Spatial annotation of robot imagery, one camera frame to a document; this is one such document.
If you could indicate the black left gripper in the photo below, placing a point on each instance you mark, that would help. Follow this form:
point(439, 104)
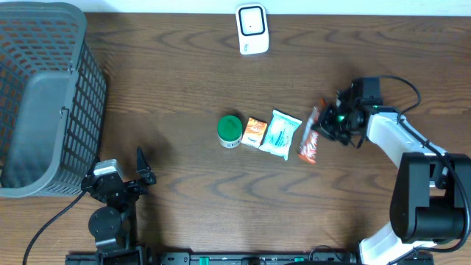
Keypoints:
point(145, 176)

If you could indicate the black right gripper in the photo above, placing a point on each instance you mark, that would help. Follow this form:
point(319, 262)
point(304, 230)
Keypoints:
point(321, 124)

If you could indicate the red chocolate bar wrapper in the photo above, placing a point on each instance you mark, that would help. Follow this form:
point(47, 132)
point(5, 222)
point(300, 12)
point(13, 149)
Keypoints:
point(308, 145)

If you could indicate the light blue tissue packet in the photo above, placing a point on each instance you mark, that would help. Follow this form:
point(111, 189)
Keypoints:
point(279, 134)

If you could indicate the small orange snack packet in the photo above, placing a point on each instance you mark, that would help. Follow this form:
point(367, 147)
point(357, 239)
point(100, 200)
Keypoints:
point(254, 132)

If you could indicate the green lidded jar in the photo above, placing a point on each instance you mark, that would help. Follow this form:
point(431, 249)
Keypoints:
point(229, 131)

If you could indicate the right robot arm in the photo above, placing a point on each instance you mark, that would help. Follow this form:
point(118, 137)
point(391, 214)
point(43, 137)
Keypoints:
point(430, 206)

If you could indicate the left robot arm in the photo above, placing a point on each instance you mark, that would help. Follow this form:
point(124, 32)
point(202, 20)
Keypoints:
point(114, 226)

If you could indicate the white barcode scanner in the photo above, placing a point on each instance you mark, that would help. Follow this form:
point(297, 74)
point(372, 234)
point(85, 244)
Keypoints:
point(252, 26)

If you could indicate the grey plastic mesh basket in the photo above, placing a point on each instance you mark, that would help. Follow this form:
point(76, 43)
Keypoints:
point(53, 97)

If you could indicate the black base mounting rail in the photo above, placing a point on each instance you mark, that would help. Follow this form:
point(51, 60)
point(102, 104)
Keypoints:
point(185, 258)

